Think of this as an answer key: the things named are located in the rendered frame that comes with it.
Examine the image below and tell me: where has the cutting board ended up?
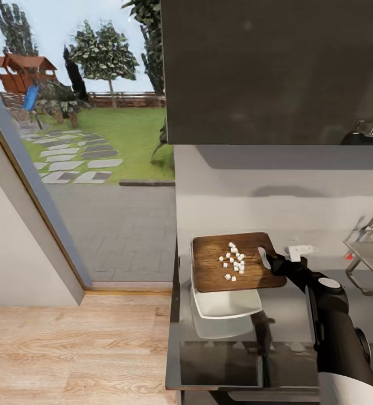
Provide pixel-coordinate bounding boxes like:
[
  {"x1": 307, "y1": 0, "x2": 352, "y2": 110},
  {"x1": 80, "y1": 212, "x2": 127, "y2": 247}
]
[{"x1": 192, "y1": 232, "x2": 287, "y2": 293}]

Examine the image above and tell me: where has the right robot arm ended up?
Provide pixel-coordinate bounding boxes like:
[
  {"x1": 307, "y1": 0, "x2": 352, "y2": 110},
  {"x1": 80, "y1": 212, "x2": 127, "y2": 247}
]
[{"x1": 266, "y1": 245, "x2": 373, "y2": 405}]

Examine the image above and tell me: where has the bowl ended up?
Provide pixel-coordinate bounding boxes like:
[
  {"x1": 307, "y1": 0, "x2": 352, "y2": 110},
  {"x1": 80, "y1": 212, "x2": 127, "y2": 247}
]
[{"x1": 191, "y1": 263, "x2": 262, "y2": 320}]

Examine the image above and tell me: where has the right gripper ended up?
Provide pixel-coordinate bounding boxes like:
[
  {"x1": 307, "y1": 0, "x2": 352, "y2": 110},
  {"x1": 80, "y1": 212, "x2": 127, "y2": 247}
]
[{"x1": 266, "y1": 253, "x2": 308, "y2": 283}]

